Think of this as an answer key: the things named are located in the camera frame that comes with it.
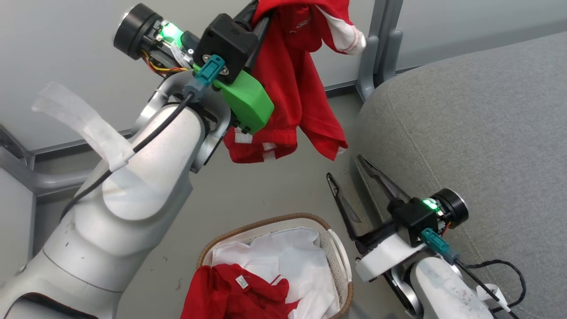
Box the teal camera connector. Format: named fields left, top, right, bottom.
left=421, top=228, right=460, bottom=265
left=184, top=54, right=225, bottom=100

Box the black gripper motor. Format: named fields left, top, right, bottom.
left=423, top=188, right=469, bottom=231
left=113, top=4, right=200, bottom=75

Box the teal left camera connector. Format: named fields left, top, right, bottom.
left=184, top=54, right=225, bottom=100

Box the black right gripper motor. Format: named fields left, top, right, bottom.
left=423, top=188, right=469, bottom=231

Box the white laundry basket brown rim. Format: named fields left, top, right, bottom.
left=196, top=213, right=353, bottom=319

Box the red and white jersey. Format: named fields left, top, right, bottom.
left=181, top=264, right=302, bottom=319
left=223, top=0, right=367, bottom=163

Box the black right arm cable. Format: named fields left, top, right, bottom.
left=455, top=259, right=528, bottom=319

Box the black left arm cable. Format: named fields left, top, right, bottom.
left=60, top=91, right=196, bottom=222

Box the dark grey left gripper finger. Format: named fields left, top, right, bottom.
left=233, top=0, right=259, bottom=26
left=243, top=17, right=272, bottom=72

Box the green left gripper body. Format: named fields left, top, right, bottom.
left=214, top=70, right=275, bottom=135

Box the teal right camera connector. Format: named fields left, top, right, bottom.
left=421, top=228, right=460, bottom=265

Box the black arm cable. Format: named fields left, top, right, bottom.
left=60, top=91, right=196, bottom=222
left=455, top=259, right=528, bottom=319

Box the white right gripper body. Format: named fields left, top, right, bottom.
left=354, top=222, right=428, bottom=283

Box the grey fabric sofa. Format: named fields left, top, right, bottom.
left=354, top=31, right=567, bottom=319

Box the grey partition post with foot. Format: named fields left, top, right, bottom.
left=0, top=126, right=96, bottom=198

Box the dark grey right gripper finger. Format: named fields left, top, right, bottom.
left=357, top=155, right=411, bottom=210
left=326, top=173, right=369, bottom=242

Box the black left gripper motor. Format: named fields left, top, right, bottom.
left=113, top=4, right=200, bottom=75

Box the white cloth basket liner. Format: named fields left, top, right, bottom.
left=212, top=227, right=342, bottom=319

